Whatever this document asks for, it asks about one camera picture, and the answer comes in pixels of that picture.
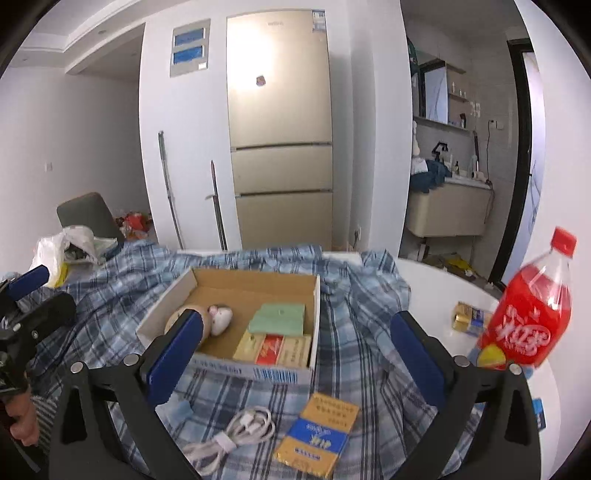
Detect white charging cable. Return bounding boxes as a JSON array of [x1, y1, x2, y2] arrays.
[[182, 405, 277, 476]]

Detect red soda bottle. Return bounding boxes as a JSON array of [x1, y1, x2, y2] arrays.
[[475, 226, 578, 370]]

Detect yellow red box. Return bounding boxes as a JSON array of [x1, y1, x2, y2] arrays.
[[232, 333, 285, 367]]

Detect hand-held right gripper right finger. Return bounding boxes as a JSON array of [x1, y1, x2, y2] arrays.
[[390, 310, 542, 480]]

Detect person's left hand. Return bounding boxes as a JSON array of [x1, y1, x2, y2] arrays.
[[10, 391, 41, 448]]

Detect small gold box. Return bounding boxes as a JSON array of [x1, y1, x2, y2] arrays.
[[451, 300, 493, 338]]

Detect yellow bag on floor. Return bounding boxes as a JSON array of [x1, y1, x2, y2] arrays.
[[442, 255, 475, 278]]

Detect red bags on floor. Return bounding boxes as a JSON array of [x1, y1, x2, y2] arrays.
[[115, 211, 151, 239]]

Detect white pink plush mouse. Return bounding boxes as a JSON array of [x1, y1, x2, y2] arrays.
[[207, 302, 234, 336]]

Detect pale yellow box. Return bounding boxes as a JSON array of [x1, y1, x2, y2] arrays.
[[279, 335, 314, 369]]

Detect dark blue garment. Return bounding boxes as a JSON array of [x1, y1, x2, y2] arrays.
[[412, 159, 452, 194]]

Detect green sponge pad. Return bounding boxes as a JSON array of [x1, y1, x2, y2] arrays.
[[248, 302, 307, 337]]

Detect cardboard box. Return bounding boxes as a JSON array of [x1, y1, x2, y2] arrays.
[[136, 266, 322, 385]]

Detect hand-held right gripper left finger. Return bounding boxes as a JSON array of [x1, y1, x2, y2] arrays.
[[48, 308, 206, 480]]

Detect grey chair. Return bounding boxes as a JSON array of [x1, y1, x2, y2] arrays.
[[56, 192, 126, 246]]

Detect black door frame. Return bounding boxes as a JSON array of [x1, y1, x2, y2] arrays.
[[489, 39, 534, 285]]

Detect grey wall panel blue screens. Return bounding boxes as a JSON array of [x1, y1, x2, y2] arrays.
[[169, 18, 211, 78]]

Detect blue plaid shirt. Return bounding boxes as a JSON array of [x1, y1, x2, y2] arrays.
[[0, 240, 491, 480]]

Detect blue white packet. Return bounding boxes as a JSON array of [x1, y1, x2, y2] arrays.
[[530, 396, 548, 430]]

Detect bathroom mirror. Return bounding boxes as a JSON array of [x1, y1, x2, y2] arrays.
[[422, 64, 450, 125]]

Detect beige round soft toy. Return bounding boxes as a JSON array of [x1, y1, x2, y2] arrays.
[[164, 303, 217, 345]]

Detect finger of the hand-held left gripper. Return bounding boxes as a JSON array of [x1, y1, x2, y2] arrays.
[[9, 291, 77, 352], [0, 264, 51, 306]]

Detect white plastic bag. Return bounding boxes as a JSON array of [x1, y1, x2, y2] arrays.
[[34, 224, 123, 288]]

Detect beige vanity cabinet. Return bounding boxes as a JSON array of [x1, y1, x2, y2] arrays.
[[406, 178, 493, 239]]

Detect gold refrigerator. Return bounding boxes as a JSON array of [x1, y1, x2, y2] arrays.
[[226, 9, 334, 250]]

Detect yellow blue box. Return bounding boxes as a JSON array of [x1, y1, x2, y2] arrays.
[[272, 392, 361, 480]]

